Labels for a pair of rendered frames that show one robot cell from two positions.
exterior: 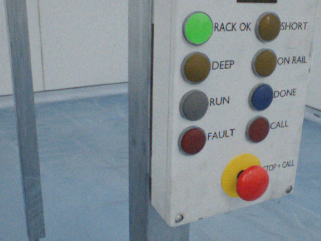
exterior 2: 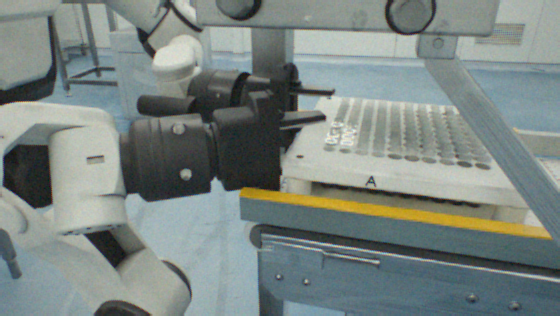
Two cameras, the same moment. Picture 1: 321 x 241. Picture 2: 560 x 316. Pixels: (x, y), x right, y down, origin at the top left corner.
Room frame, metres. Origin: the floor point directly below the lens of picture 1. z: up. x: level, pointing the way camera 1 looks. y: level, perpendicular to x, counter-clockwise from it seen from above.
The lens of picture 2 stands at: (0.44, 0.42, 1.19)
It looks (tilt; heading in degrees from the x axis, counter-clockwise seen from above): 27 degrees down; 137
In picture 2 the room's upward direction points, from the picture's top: straight up
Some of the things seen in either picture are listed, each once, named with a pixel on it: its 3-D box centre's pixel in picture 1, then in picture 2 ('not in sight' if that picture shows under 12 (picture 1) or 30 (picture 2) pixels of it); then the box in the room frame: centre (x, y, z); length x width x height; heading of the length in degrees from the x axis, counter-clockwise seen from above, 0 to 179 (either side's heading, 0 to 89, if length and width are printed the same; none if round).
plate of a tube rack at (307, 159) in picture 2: not in sight; (400, 137); (0.22, 0.84, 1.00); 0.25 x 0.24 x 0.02; 122
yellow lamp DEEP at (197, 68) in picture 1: (197, 68); not in sight; (0.38, 0.01, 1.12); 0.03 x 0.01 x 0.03; 122
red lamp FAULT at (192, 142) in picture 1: (193, 141); not in sight; (0.38, 0.01, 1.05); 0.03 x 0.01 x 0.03; 122
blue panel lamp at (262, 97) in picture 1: (262, 97); not in sight; (0.43, -0.05, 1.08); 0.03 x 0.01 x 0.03; 122
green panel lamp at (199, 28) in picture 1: (199, 28); not in sight; (0.38, 0.01, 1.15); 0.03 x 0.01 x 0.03; 122
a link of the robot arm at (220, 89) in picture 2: not in sight; (255, 101); (0.00, 0.79, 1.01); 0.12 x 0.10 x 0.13; 24
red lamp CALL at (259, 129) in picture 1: (259, 130); not in sight; (0.43, -0.05, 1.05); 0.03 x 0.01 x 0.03; 122
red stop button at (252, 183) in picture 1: (245, 177); not in sight; (0.42, -0.04, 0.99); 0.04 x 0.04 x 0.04; 32
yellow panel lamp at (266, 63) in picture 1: (265, 63); not in sight; (0.43, -0.05, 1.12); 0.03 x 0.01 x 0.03; 122
